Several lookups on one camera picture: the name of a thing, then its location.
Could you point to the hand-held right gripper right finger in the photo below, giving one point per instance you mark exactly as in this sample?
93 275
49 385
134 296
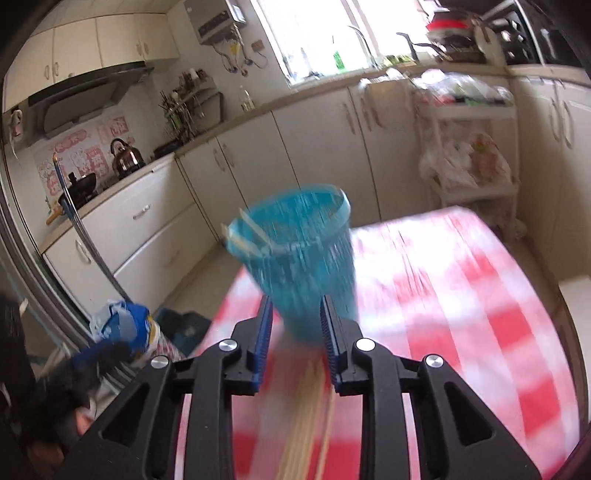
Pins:
328 341

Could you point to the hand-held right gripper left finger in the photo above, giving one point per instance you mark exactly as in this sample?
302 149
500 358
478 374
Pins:
264 337

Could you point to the blue plastic cup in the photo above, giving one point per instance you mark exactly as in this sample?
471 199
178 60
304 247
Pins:
300 258

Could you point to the bunch of wooden chopsticks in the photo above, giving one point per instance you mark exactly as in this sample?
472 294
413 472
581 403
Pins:
304 429

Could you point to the wooden chopstick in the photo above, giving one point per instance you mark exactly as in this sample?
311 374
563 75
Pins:
255 230
247 244

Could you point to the dark green bin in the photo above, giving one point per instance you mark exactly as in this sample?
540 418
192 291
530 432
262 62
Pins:
189 330

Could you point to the blue white plastic bag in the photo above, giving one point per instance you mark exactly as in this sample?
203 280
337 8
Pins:
124 327

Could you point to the red white checkered tablecloth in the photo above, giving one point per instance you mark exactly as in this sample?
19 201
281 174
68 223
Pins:
438 323

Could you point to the white base cabinets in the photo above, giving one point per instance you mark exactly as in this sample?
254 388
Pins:
300 152

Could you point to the black wok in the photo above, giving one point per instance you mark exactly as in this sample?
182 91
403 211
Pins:
81 189

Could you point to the metal kettle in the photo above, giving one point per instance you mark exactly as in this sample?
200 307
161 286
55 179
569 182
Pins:
125 159

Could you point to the white plastic bags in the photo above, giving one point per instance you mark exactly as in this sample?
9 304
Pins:
461 159

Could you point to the clear plastic bottle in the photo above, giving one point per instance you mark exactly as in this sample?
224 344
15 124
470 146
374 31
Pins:
247 99

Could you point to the metal utensil rack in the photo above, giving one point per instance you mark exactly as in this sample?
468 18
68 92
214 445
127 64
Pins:
184 110

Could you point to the white storage trolley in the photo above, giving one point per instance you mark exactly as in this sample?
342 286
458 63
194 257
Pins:
461 110

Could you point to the green bottle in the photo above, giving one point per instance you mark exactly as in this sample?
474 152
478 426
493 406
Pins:
339 57

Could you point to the metal faucet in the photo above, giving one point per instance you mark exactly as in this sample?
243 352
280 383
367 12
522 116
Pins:
364 44

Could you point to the black range hood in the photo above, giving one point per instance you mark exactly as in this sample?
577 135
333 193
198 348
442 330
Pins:
83 92

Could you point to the white tall cabinet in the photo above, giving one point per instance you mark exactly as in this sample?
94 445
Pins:
554 138

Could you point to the kitchen window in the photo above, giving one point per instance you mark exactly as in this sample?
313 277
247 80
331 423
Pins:
314 32

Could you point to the white water heater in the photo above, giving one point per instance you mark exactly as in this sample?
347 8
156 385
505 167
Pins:
217 21

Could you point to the stack of pots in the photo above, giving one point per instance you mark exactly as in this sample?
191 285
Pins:
455 37

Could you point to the pink wall stickers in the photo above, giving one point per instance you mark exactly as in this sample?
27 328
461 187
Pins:
87 154

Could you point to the white wall cabinets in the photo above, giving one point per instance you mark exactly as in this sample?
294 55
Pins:
92 41

